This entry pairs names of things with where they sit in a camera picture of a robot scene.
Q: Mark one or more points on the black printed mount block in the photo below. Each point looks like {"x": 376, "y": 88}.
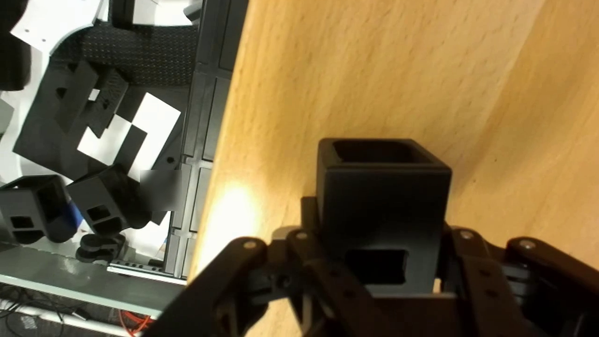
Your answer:
{"x": 151, "y": 202}

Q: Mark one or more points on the black square tube block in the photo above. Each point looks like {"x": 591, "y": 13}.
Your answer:
{"x": 380, "y": 205}

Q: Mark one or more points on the small blue part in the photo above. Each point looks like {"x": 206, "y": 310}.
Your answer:
{"x": 73, "y": 217}

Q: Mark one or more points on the grey metal tool drawer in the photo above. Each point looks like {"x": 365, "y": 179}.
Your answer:
{"x": 75, "y": 277}

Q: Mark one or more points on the black flat textured bracket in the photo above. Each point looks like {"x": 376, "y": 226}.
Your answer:
{"x": 150, "y": 52}

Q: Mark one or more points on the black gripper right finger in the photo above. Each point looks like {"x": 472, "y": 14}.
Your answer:
{"x": 530, "y": 292}

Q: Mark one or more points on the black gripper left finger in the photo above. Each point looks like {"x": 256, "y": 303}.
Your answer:
{"x": 249, "y": 292}

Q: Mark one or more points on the small black round part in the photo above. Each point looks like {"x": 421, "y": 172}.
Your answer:
{"x": 99, "y": 245}

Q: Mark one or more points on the black hollow printed block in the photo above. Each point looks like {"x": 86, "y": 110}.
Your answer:
{"x": 28, "y": 211}
{"x": 99, "y": 205}

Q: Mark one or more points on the black white fiducial tag board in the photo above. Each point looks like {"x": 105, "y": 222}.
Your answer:
{"x": 155, "y": 117}

